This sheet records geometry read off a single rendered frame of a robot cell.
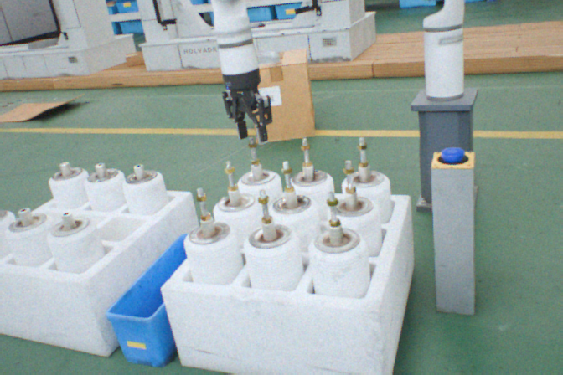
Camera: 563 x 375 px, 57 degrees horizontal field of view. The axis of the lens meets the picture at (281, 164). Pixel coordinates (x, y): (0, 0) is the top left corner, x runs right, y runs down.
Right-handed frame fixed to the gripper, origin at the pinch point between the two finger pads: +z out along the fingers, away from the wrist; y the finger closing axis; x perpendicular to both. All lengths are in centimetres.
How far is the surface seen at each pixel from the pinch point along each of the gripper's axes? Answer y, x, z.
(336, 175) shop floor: -27, 48, 36
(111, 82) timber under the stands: -265, 74, 33
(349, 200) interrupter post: 26.5, 0.2, 8.0
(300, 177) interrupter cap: 8.2, 4.6, 9.8
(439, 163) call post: 36.4, 13.4, 3.7
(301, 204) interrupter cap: 17.4, -3.7, 9.8
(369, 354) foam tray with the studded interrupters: 40.7, -13.1, 25.5
